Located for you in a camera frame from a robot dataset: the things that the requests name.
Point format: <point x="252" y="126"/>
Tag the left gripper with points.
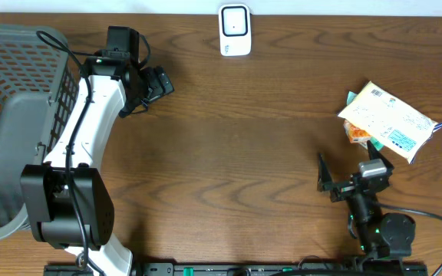
<point x="153" y="84"/>

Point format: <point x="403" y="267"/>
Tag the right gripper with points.
<point x="341" y="188"/>

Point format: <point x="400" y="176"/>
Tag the orange tissue pack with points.
<point x="355" y="134"/>

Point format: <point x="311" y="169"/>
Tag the small green tissue pack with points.
<point x="377" y="145"/>

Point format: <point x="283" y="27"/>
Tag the yellow snack bag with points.
<point x="392" y="122"/>

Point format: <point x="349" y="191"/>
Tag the green snack packet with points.
<point x="351" y="96"/>

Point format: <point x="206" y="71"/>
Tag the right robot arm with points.
<point x="382" y="236"/>

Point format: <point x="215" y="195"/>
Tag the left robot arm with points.
<point x="67" y="202"/>

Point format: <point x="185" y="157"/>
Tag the white barcode scanner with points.
<point x="235" y="34"/>

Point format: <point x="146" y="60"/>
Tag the grey plastic basket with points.
<point x="37" y="95"/>

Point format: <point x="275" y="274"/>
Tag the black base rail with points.
<point x="371" y="267"/>

